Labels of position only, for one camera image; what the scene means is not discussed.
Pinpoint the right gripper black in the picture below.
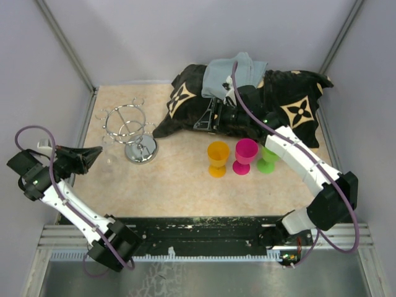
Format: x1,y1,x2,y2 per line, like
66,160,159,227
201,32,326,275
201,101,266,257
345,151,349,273
194,97,249,135

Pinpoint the clear wine glass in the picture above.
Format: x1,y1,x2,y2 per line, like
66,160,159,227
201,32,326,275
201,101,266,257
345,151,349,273
100,144,119,185

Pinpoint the orange wine glass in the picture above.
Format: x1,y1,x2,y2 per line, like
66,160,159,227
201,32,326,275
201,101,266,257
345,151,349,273
207,141,230,178

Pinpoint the pink wine glass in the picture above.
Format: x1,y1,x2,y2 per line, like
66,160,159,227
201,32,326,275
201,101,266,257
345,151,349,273
233,138,259,175

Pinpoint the green wine glass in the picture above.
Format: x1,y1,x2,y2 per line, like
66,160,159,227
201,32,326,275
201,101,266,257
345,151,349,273
257,146,280,174

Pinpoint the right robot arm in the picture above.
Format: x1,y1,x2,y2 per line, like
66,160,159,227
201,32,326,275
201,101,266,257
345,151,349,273
194,91,359,246

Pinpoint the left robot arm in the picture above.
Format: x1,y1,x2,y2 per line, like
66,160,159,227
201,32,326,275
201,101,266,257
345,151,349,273
7,146,143,272

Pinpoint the light blue folded towel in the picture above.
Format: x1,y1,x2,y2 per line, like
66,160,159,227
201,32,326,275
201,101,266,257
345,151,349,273
201,52,268,99

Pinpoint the black patterned blanket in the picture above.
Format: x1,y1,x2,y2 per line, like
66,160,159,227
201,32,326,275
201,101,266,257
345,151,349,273
153,64,334,149

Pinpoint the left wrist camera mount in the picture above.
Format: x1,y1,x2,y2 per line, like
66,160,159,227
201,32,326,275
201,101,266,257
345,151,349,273
37,139,53,156

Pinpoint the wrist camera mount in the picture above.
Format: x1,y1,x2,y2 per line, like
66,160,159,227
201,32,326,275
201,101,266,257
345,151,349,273
37,139,53,156
223,75,235,100

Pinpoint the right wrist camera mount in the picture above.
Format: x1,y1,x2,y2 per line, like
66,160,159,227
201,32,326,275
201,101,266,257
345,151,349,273
223,75,235,100

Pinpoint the chrome wire glass rack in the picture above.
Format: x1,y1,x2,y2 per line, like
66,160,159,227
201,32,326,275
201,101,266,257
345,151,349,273
95,97,158,165

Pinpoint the grey slotted cable duct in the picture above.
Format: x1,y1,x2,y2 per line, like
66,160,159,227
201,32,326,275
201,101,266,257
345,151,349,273
49,247,298,263

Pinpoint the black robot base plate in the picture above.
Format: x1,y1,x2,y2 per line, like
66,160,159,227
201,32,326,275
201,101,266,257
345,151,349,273
121,216,313,256

